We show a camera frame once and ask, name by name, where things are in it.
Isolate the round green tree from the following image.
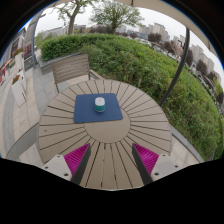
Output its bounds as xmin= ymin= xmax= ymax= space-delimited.
xmin=89 ymin=0 xmax=145 ymax=34

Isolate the white and teal computer mouse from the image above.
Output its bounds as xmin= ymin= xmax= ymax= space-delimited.
xmin=93 ymin=96 xmax=107 ymax=113

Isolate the dark curved parasol pole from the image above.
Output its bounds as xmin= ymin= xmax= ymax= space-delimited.
xmin=158 ymin=28 xmax=191 ymax=108

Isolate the green hedge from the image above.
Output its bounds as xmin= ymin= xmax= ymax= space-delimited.
xmin=39 ymin=33 xmax=224 ymax=162

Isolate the dark banner stand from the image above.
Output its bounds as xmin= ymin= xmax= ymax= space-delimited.
xmin=22 ymin=14 xmax=43 ymax=72

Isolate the group of apartment buildings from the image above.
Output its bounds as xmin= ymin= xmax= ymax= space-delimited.
xmin=138 ymin=22 xmax=216 ymax=77

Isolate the sparse-leaved tree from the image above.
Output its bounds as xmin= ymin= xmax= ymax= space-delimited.
xmin=54 ymin=0 xmax=98 ymax=36

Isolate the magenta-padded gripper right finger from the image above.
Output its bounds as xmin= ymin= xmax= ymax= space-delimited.
xmin=131 ymin=143 xmax=184 ymax=186

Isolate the slatted outdoor chair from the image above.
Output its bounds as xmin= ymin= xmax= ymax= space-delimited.
xmin=51 ymin=53 xmax=104 ymax=94

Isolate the white planter box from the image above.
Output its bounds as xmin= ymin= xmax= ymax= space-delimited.
xmin=10 ymin=71 xmax=28 ymax=108

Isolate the blue rectangular mouse pad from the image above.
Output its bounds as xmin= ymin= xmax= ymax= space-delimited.
xmin=73 ymin=92 xmax=124 ymax=124

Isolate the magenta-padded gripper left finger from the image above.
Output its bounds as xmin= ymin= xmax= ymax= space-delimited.
xmin=41 ymin=143 xmax=92 ymax=186

